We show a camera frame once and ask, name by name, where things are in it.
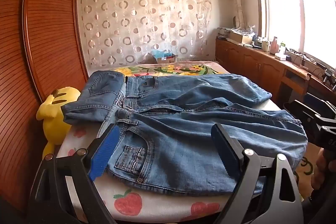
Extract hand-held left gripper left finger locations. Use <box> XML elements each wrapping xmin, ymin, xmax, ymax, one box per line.
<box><xmin>26</xmin><ymin>124</ymin><xmax>121</xmax><ymax>224</ymax></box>

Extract person's right hand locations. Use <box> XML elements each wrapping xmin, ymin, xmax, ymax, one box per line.
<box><xmin>311</xmin><ymin>148</ymin><xmax>336</xmax><ymax>195</ymax></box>

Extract floral blanket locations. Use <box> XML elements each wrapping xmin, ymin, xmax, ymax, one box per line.
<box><xmin>114</xmin><ymin>61</ymin><xmax>229</xmax><ymax>77</ymax></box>

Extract blue denim pants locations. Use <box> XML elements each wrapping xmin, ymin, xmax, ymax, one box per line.
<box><xmin>63</xmin><ymin>70</ymin><xmax>126</xmax><ymax>125</ymax></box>
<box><xmin>98</xmin><ymin>73</ymin><xmax>308</xmax><ymax>197</ymax></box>

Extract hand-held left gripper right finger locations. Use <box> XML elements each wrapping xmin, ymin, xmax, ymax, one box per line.
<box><xmin>211</xmin><ymin>123</ymin><xmax>302</xmax><ymax>224</ymax></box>

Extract wooden cabinet counter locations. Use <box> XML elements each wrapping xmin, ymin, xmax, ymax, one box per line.
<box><xmin>215</xmin><ymin>36</ymin><xmax>336</xmax><ymax>109</ymax></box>

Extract wooden slatted wardrobe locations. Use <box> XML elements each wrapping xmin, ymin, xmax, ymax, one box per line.
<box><xmin>0</xmin><ymin>0</ymin><xmax>88</xmax><ymax>224</ymax></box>

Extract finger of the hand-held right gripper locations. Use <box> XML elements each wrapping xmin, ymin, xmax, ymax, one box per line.
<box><xmin>307</xmin><ymin>93</ymin><xmax>336</xmax><ymax>118</ymax></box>
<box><xmin>286</xmin><ymin>100</ymin><xmax>328</xmax><ymax>135</ymax></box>

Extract cardboard box with blue bag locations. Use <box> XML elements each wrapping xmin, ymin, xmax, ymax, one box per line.
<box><xmin>152</xmin><ymin>49</ymin><xmax>179</xmax><ymax>64</ymax></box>

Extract yellow plush toy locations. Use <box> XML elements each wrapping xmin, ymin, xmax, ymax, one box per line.
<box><xmin>36</xmin><ymin>86</ymin><xmax>81</xmax><ymax>161</ymax></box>

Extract strawberry print bed sheet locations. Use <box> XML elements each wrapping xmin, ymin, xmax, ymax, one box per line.
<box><xmin>56</xmin><ymin>98</ymin><xmax>313</xmax><ymax>224</ymax></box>

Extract folded blue denim pants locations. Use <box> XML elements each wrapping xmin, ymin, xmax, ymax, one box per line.
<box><xmin>63</xmin><ymin>70</ymin><xmax>126</xmax><ymax>125</ymax></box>

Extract circle patterned sheer curtain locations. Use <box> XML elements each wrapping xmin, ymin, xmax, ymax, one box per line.
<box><xmin>77</xmin><ymin>0</ymin><xmax>213</xmax><ymax>72</ymax></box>

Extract wooden framed window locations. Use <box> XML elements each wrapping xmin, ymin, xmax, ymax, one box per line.
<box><xmin>251</xmin><ymin>0</ymin><xmax>336</xmax><ymax>69</ymax></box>

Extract pink bottle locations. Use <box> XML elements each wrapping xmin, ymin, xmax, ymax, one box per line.
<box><xmin>270</xmin><ymin>36</ymin><xmax>280</xmax><ymax>54</ymax></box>

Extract open cardboard box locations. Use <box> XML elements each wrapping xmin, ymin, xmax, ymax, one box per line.
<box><xmin>230</xmin><ymin>30</ymin><xmax>254</xmax><ymax>45</ymax></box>

